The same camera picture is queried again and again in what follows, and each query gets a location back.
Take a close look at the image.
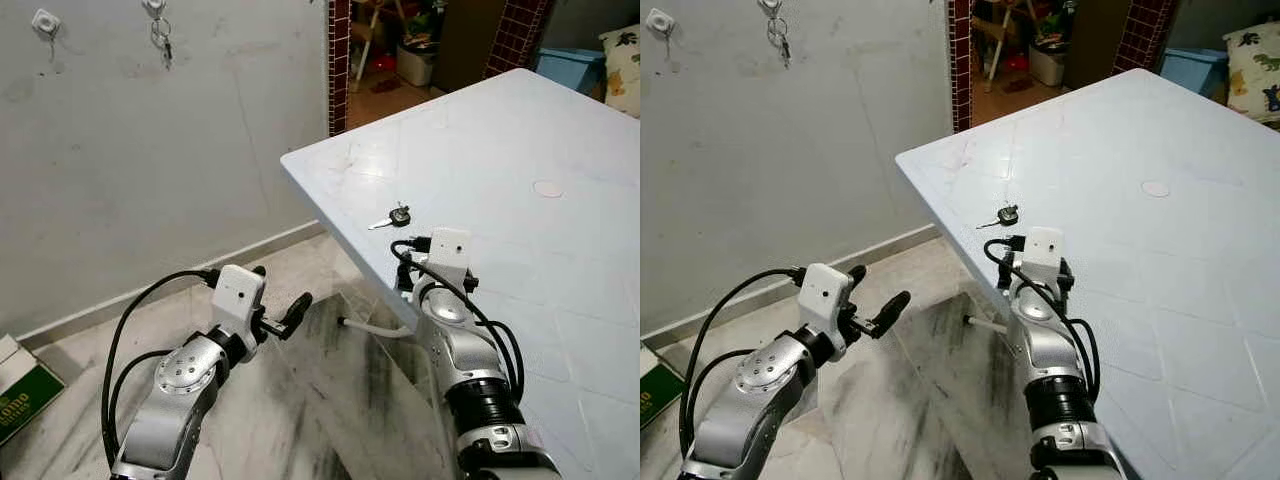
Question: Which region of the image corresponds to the wooden stool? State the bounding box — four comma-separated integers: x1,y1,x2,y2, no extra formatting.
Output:
974,0,1033,94
349,0,403,94

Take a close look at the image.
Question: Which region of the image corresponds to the white plastic bucket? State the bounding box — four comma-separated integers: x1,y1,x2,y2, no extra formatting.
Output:
1027,42,1070,88
396,41,442,88

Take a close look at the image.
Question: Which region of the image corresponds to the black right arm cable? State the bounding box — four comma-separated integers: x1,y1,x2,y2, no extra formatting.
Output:
983,235,1103,403
389,236,527,403

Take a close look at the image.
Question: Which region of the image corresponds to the green cardboard box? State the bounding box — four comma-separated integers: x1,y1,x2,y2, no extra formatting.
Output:
0,334,67,448
640,345,687,433

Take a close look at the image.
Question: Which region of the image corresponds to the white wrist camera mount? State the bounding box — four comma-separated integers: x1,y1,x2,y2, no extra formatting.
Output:
1021,226,1067,293
426,227,474,293
211,264,267,337
799,262,854,338

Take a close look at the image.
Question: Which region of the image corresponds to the white plastic table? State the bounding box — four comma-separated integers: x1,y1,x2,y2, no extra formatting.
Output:
280,68,641,480
895,68,1280,480

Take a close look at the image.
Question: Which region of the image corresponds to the blue plastic bin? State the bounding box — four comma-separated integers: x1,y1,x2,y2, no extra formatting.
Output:
534,46,607,97
1159,46,1230,97

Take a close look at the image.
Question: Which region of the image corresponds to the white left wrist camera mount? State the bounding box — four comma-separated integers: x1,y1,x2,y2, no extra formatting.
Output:
799,262,854,338
211,264,267,337

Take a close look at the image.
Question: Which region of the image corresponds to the cream printed cushion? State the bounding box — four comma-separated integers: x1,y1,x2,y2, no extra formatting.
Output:
1224,19,1280,128
597,24,641,118

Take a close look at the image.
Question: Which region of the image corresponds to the red tiled slanted pillar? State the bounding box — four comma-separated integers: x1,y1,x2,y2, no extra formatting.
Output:
484,0,557,80
1111,0,1180,74

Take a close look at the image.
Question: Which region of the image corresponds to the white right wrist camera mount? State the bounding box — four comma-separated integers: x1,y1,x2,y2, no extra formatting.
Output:
1021,226,1067,293
426,227,474,293

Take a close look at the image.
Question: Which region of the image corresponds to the red tiled door post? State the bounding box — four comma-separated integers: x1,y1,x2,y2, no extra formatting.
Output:
326,0,352,138
947,0,974,134

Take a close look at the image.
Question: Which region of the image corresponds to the hanging key bunch with rings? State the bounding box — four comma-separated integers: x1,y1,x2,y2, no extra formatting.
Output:
150,15,174,71
767,14,794,70

